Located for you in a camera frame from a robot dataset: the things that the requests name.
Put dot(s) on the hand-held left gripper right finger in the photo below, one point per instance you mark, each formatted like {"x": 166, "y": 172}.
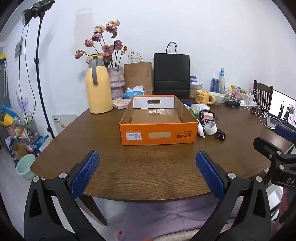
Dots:
{"x": 209, "y": 173}

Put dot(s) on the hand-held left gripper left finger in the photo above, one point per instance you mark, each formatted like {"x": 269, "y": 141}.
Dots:
{"x": 85, "y": 173}

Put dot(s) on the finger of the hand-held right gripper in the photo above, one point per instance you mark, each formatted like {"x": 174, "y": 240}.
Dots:
{"x": 263, "y": 146}
{"x": 284, "y": 132}

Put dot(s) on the white tube bottle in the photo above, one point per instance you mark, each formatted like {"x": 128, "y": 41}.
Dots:
{"x": 200, "y": 129}

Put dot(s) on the white tape roll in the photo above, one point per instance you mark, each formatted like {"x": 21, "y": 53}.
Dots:
{"x": 211, "y": 128}

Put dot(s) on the orange cardboard box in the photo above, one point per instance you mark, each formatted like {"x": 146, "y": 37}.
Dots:
{"x": 157, "y": 136}

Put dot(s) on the white lid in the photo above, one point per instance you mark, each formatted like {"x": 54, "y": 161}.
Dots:
{"x": 200, "y": 107}

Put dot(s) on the green spray bottle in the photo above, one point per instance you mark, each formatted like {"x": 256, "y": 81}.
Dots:
{"x": 190, "y": 109}

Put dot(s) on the person's right hand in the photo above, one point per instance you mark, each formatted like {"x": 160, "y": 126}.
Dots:
{"x": 286, "y": 202}

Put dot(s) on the open laptop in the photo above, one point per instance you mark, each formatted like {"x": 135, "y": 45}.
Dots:
{"x": 283, "y": 106}

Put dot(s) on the black phone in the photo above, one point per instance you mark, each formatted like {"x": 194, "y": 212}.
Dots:
{"x": 255, "y": 110}

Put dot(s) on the dark wooden chair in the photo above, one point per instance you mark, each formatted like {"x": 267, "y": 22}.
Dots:
{"x": 262, "y": 91}

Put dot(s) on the white charger block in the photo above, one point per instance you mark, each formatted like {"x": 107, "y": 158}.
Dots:
{"x": 248, "y": 98}

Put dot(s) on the dark blue pouch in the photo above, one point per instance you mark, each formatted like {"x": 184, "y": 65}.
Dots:
{"x": 232, "y": 103}

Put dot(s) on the blue packet box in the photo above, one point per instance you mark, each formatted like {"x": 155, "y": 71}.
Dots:
{"x": 40, "y": 144}

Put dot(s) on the white flat carton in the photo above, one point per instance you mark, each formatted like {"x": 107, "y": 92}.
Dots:
{"x": 63, "y": 121}

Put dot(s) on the pink plush toy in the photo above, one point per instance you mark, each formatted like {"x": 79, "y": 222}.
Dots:
{"x": 237, "y": 94}

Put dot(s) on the small beige block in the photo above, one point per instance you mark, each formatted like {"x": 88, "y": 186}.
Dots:
{"x": 209, "y": 115}

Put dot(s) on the person's purple trousers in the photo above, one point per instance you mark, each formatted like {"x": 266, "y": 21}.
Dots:
{"x": 166, "y": 215}

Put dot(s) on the green plastic bucket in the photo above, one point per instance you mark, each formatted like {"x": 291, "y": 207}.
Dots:
{"x": 25, "y": 166}

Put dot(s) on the yellow snack packet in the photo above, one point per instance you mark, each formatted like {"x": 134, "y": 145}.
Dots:
{"x": 238, "y": 88}

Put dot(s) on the small brown cardboard box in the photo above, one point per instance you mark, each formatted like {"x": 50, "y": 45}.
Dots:
{"x": 19, "y": 150}

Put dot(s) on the clear bottle with blue cap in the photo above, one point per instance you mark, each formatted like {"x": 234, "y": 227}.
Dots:
{"x": 222, "y": 82}

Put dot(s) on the yellow bear mug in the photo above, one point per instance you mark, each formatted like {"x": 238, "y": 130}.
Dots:
{"x": 203, "y": 97}

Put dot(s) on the blue drink can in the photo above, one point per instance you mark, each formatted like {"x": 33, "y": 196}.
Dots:
{"x": 214, "y": 85}

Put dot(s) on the small white printed box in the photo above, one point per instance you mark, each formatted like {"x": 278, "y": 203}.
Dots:
{"x": 120, "y": 103}

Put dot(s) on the yellow thermos jug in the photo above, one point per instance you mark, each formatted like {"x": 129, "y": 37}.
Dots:
{"x": 98, "y": 92}

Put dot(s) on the clear jar with purple lid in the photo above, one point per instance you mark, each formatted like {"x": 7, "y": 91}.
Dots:
{"x": 195, "y": 89}

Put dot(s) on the blue tissue pack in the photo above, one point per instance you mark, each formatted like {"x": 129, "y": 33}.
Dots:
{"x": 133, "y": 93}

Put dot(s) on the black paper bag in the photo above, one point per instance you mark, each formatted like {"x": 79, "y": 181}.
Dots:
{"x": 171, "y": 74}

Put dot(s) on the black light stand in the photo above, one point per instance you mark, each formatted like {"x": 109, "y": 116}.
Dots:
{"x": 39, "y": 76}

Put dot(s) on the brown paper bag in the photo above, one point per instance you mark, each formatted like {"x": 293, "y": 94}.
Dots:
{"x": 138, "y": 78}

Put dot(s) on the dried rose bouquet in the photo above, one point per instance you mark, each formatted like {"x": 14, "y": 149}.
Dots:
{"x": 106, "y": 48}

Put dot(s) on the black studio light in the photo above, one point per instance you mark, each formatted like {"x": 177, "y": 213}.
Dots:
{"x": 37, "y": 10}

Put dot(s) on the wall poster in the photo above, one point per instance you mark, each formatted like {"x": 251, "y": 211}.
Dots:
{"x": 19, "y": 49}

